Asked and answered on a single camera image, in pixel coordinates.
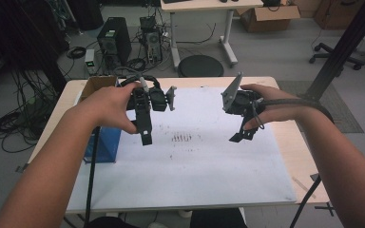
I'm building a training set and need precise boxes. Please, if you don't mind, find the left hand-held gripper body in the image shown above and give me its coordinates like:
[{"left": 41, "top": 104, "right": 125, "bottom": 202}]
[{"left": 126, "top": 85, "right": 178, "bottom": 124}]

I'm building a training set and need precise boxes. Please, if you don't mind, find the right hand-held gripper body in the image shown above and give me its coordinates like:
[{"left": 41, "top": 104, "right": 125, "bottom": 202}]
[{"left": 221, "top": 71, "right": 264, "bottom": 117}]

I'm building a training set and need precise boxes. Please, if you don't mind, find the person's right hand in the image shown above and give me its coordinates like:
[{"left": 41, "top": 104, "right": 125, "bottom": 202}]
[{"left": 240, "top": 83, "right": 317, "bottom": 131}]

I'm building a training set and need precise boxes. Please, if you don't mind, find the person's left hand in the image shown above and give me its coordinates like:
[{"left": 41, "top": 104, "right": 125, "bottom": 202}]
[{"left": 74, "top": 82, "right": 143, "bottom": 135}]

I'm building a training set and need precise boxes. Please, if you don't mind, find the blue cardboard box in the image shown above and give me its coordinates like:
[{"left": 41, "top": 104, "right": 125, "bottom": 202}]
[{"left": 84, "top": 126, "right": 123, "bottom": 164}]

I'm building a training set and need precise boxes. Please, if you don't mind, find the round black stool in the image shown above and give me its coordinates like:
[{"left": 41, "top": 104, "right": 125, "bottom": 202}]
[{"left": 177, "top": 54, "right": 225, "bottom": 79}]

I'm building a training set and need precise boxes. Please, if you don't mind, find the white paper sheet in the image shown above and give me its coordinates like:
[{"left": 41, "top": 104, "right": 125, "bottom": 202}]
[{"left": 66, "top": 86, "right": 298, "bottom": 212}]

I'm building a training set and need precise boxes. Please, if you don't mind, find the open-sided computer tower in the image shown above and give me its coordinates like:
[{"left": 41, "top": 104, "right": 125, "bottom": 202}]
[{"left": 139, "top": 15, "right": 164, "bottom": 65}]

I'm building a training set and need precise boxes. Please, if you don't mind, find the small brown cardboard box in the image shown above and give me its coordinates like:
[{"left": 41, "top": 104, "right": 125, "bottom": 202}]
[{"left": 78, "top": 75, "right": 119, "bottom": 103}]

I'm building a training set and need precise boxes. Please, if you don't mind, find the black computer tower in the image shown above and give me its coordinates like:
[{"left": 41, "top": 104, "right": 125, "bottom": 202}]
[{"left": 96, "top": 16, "right": 133, "bottom": 69}]

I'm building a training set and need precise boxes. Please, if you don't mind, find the small white power unit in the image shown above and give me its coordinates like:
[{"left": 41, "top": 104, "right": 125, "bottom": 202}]
[{"left": 84, "top": 48, "right": 96, "bottom": 76}]

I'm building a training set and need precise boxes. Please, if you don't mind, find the open brown cardboard box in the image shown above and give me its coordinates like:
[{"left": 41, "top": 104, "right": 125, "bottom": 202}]
[{"left": 235, "top": 4, "right": 301, "bottom": 33}]

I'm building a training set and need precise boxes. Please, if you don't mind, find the grey floor mat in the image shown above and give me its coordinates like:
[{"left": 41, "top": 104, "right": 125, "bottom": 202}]
[{"left": 277, "top": 79, "right": 365, "bottom": 134}]

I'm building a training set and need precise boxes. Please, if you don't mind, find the white desk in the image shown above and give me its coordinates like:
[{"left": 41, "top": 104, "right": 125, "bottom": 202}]
[{"left": 160, "top": 0, "right": 264, "bottom": 69}]

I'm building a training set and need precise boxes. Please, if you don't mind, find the black table clamp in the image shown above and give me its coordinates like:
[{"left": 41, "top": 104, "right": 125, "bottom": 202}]
[{"left": 313, "top": 201, "right": 336, "bottom": 219}]

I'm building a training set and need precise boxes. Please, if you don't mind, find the black office chair base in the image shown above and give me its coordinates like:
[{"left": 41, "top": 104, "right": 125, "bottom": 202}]
[{"left": 308, "top": 42, "right": 365, "bottom": 71}]

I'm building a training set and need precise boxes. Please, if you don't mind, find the black metal stand pole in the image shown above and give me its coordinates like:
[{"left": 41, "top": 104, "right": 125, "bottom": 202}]
[{"left": 301, "top": 0, "right": 365, "bottom": 103}]

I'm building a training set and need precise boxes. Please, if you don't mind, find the large closed cardboard box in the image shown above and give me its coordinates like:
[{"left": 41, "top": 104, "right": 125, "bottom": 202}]
[{"left": 313, "top": 0, "right": 365, "bottom": 31}]

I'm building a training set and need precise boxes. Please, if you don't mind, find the thin black cord loop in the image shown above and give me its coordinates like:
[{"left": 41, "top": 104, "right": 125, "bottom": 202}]
[{"left": 251, "top": 98, "right": 266, "bottom": 130}]

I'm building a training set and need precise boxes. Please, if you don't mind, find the braided right gripper cable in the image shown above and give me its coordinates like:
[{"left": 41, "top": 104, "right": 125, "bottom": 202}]
[{"left": 259, "top": 98, "right": 336, "bottom": 228}]

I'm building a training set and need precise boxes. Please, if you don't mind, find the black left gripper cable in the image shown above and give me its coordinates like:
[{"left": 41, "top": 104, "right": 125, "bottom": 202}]
[{"left": 84, "top": 74, "right": 163, "bottom": 228}]

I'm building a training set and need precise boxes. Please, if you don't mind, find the coiled black cable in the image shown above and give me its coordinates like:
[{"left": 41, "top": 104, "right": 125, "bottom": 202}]
[{"left": 66, "top": 46, "right": 87, "bottom": 60}]

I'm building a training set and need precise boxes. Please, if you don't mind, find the tangle of black floor cables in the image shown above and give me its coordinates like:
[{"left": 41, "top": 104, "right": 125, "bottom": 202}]
[{"left": 0, "top": 67, "right": 60, "bottom": 154}]

